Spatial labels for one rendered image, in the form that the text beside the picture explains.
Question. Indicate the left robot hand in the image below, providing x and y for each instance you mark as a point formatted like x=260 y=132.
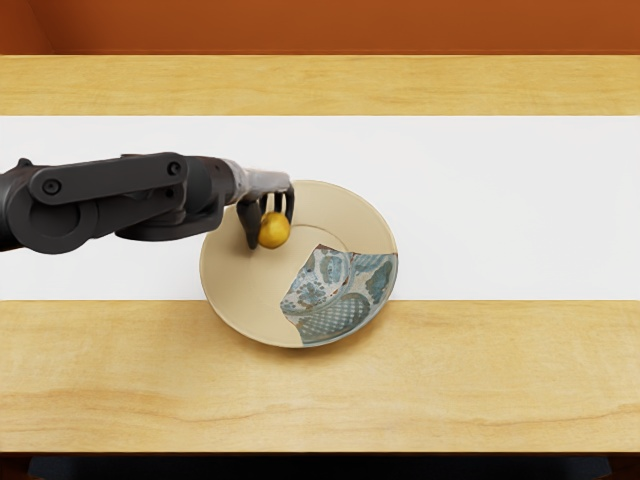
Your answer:
x=260 y=182

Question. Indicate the yellow round fruit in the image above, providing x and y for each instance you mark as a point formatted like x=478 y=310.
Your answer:
x=274 y=230

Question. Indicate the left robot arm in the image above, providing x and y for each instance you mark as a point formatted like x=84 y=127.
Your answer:
x=100 y=200

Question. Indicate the beige plate with blue pattern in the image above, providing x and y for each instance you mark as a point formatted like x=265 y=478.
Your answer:
x=270 y=295

